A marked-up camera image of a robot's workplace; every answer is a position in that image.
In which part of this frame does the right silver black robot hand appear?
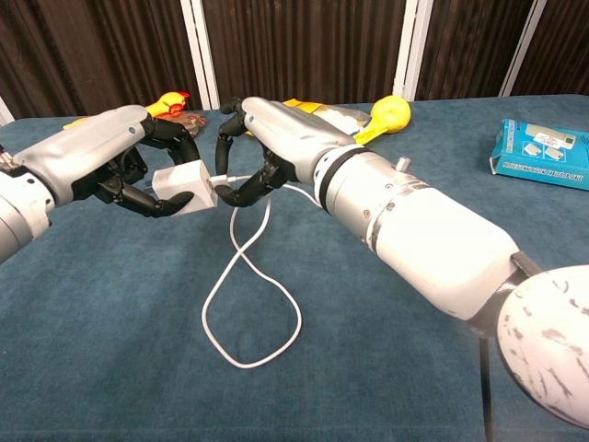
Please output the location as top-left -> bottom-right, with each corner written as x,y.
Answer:
214,96 -> 360,209

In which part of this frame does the yellow rubber chicken toy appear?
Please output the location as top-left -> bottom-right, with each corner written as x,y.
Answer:
63,90 -> 191,131

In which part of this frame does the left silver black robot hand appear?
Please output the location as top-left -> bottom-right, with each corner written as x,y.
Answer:
12,104 -> 202,219

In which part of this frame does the yellow plastic scoop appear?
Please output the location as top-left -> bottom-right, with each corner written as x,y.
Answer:
370,95 -> 412,135

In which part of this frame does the teal table cloth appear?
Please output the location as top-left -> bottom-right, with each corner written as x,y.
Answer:
0,94 -> 589,442

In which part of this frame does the grey red patterned pouch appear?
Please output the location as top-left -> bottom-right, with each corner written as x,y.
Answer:
176,110 -> 207,138

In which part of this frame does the blue cardboard product box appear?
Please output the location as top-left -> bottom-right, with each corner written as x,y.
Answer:
488,117 -> 589,192

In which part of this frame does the white cube wall charger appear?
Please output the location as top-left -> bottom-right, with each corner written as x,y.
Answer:
150,159 -> 219,216

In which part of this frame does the yellow plastic snack bag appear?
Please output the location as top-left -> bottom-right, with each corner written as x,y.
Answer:
243,98 -> 387,147

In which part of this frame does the white usb cable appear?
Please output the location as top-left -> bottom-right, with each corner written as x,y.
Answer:
201,173 -> 326,370

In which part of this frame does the brown pleated curtain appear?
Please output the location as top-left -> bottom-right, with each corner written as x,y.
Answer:
0,0 -> 589,121

